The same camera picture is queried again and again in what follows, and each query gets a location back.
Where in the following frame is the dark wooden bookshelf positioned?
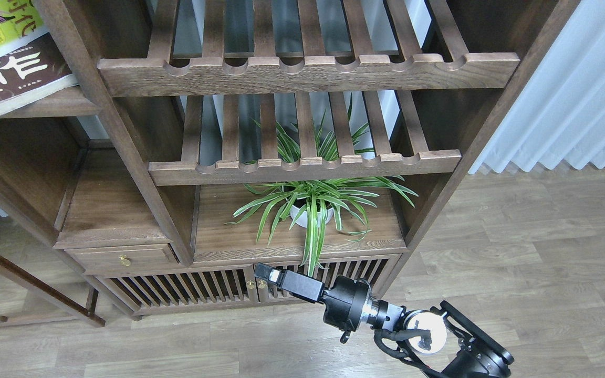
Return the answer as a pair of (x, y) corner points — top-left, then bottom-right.
(0, 1), (579, 320)

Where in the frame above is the dark red book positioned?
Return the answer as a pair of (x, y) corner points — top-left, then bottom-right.
(0, 33), (78, 116)

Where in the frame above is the brass drawer knob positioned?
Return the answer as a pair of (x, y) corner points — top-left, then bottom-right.
(119, 254), (132, 267)

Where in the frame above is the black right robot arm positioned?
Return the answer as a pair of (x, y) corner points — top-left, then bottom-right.
(255, 263), (514, 377)

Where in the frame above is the white plant pot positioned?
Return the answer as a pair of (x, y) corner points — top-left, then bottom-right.
(289, 200), (335, 228)

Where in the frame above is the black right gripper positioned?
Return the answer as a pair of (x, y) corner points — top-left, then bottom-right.
(254, 263), (374, 344)

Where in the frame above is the white curtain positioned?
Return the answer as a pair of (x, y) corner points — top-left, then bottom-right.
(469, 1), (605, 174)

